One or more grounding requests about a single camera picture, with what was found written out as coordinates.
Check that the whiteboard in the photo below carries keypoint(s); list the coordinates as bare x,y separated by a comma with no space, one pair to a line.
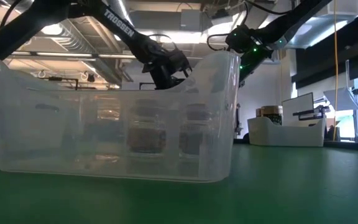
297,104

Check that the black table frame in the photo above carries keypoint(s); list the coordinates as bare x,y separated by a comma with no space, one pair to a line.
346,145

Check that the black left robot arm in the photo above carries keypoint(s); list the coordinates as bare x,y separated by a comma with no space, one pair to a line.
120,28

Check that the white plastic bin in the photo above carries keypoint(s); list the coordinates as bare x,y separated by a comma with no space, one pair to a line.
284,137

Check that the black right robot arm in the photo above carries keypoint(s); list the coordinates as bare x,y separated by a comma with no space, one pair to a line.
297,18

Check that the green table mat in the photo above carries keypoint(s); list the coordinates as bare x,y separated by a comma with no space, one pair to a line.
291,186

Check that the clear plastic bin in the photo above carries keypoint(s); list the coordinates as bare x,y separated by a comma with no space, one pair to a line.
57,140

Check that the grey ceiling box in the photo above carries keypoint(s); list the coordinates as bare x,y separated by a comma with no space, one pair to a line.
194,18

